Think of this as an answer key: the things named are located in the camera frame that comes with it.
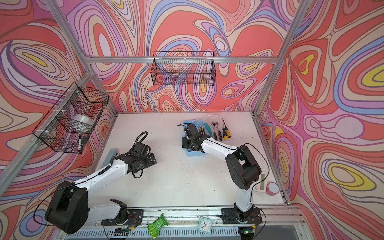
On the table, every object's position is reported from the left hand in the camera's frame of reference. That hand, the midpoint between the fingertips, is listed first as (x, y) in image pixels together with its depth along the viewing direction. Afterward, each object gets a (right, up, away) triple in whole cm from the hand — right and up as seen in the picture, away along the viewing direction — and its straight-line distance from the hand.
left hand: (151, 161), depth 89 cm
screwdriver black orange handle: (+45, +18, +5) cm, 49 cm away
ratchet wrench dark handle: (+42, +15, +2) cm, 44 cm away
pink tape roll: (+66, -12, -12) cm, 68 cm away
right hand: (+21, +9, +5) cm, 23 cm away
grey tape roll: (-30, +24, -15) cm, 41 cm away
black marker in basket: (-30, +11, -17) cm, 37 cm away
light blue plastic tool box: (+29, +23, +16) cm, 40 cm away
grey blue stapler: (-26, +4, +3) cm, 26 cm away
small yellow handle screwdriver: (+47, +17, +5) cm, 50 cm away
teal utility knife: (+36, +19, +10) cm, 42 cm away
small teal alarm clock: (+31, -26, -19) cm, 45 cm away
